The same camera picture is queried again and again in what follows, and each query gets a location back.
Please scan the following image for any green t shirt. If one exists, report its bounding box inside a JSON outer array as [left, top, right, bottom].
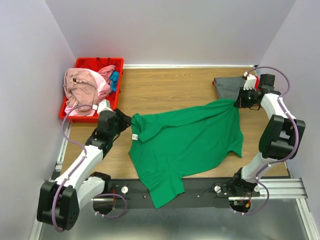
[[129, 99, 244, 209]]

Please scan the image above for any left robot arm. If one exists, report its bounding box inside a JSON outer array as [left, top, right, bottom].
[[36, 108, 132, 233]]

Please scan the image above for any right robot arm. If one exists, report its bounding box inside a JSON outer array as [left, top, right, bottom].
[[229, 72, 306, 196]]

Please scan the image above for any folded red t shirt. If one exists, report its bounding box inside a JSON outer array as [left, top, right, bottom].
[[212, 76, 259, 88]]

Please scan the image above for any folded grey t shirt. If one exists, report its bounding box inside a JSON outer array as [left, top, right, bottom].
[[212, 76, 245, 101]]

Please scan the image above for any blue shirt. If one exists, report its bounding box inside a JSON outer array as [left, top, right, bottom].
[[109, 71, 120, 92]]

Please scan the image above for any light pink shirt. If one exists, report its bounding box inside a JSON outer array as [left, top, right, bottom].
[[64, 68, 112, 117]]

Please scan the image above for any dusty pink shirt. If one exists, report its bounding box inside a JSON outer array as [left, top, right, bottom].
[[63, 68, 98, 116]]

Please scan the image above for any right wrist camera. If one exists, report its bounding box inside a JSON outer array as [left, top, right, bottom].
[[243, 72, 257, 91]]

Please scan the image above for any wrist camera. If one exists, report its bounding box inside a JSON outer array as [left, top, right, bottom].
[[96, 99, 113, 115], [243, 72, 257, 91]]

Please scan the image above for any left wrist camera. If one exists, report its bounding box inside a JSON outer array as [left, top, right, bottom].
[[96, 99, 113, 115]]

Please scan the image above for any aluminium table frame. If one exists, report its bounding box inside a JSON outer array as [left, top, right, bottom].
[[28, 64, 320, 240]]

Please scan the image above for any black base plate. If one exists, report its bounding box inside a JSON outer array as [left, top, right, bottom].
[[92, 176, 261, 210]]

